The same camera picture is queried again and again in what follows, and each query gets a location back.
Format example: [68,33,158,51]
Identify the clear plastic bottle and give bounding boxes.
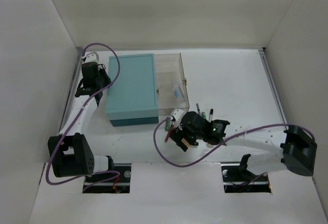
[173,82,185,103]

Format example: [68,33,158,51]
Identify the beige foundation bottle black cap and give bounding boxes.
[181,138,199,148]

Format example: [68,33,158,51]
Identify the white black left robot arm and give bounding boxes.
[48,60,115,182]

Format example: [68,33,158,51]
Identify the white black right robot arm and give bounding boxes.
[170,109,317,181]

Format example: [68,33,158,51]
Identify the red makeup pencil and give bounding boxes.
[165,121,174,142]

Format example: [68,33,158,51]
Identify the teal makeup box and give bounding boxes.
[105,53,159,127]

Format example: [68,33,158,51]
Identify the grey eyeliner pencil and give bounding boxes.
[196,103,201,115]

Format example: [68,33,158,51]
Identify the black silver mascara pen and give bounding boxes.
[208,109,214,122]

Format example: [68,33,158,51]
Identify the green tube left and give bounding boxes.
[165,119,171,131]

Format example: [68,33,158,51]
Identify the clear acrylic drawer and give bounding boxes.
[154,53,190,116]

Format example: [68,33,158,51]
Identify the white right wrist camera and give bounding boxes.
[171,108,185,122]

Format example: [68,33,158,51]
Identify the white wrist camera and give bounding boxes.
[171,108,185,122]
[82,52,99,64]

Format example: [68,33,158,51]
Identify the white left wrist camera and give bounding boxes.
[82,52,99,64]

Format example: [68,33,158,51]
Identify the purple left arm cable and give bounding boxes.
[45,43,121,193]

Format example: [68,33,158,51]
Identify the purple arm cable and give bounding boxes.
[45,43,121,193]
[153,117,316,186]

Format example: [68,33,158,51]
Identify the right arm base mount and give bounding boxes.
[221,154,272,193]

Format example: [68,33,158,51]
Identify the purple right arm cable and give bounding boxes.
[153,117,316,186]

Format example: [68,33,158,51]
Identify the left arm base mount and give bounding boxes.
[83,164,132,194]

